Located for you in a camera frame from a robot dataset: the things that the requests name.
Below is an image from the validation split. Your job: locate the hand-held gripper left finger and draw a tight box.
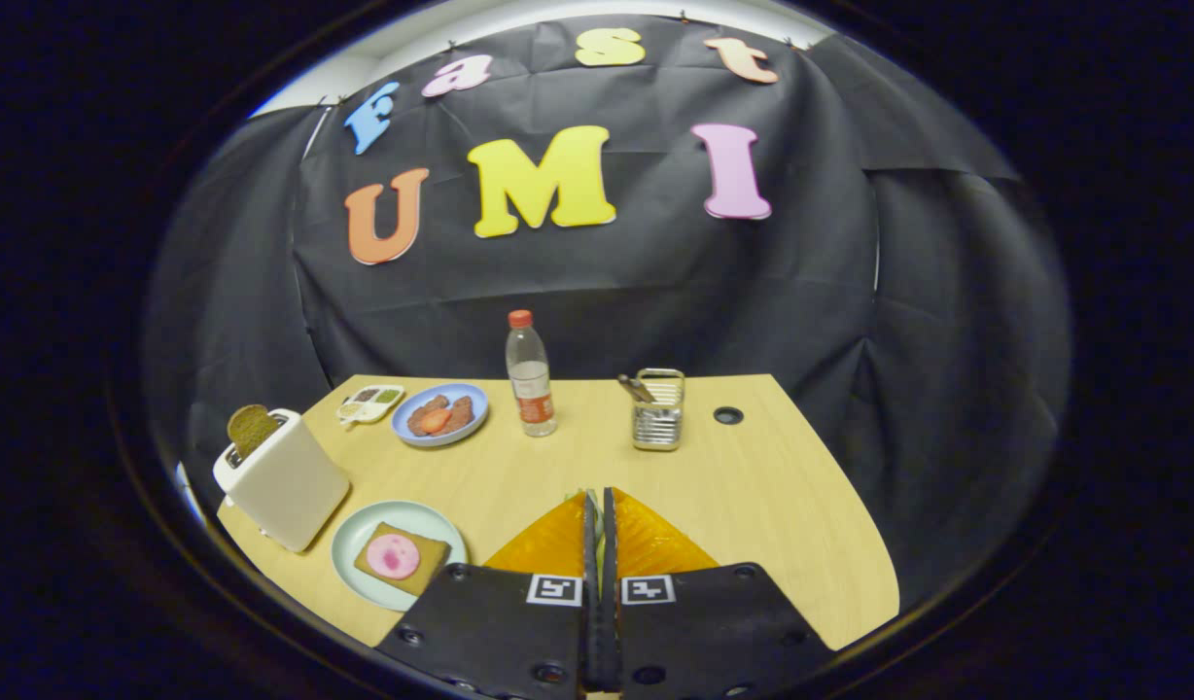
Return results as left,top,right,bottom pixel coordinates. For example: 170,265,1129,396
375,489,602,700

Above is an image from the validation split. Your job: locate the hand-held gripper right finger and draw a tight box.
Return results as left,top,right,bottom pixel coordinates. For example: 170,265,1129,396
601,487,837,700

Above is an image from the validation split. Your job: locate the brown toast slice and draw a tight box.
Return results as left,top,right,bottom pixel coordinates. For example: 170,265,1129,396
227,404,282,460

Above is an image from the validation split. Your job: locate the square bread slice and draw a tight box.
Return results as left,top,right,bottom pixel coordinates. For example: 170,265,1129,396
353,522,452,596

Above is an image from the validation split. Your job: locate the pink ham slice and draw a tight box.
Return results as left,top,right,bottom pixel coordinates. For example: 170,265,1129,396
366,534,421,581

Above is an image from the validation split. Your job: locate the light green plate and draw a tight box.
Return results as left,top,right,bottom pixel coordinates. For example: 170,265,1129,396
331,500,468,613

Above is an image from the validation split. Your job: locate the metal mesh utensil holder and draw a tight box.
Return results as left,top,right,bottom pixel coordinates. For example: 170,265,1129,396
632,367,685,452

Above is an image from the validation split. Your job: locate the blue plate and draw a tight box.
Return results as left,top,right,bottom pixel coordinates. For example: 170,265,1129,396
391,382,489,448

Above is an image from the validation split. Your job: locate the clear bottle red cap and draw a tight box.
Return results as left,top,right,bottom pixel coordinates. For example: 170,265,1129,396
506,309,559,438

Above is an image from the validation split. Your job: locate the white toaster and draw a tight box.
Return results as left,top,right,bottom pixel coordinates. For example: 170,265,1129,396
213,408,351,553

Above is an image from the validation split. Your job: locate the white divided seasoning tray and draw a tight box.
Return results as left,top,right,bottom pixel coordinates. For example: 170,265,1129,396
336,384,405,429

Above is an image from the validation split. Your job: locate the black backdrop cloth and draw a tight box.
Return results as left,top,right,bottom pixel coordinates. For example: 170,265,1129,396
140,15,1074,623

